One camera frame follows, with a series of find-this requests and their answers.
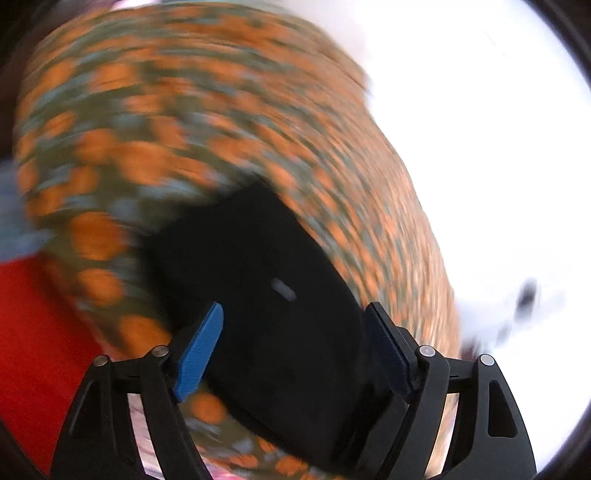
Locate orange floral blanket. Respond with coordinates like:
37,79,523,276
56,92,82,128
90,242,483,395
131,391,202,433
14,0,465,480

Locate red fuzzy garment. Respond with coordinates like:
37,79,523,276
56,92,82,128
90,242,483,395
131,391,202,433
0,258,123,476

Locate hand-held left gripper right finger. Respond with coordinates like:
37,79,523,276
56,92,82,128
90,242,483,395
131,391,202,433
365,302,537,480

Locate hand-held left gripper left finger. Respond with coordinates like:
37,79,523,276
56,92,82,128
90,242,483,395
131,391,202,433
50,302,225,480

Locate black pants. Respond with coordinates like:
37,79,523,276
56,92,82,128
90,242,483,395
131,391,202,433
143,182,393,472

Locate grey-blue cloth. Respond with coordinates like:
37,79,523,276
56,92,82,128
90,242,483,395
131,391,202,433
0,159,54,261

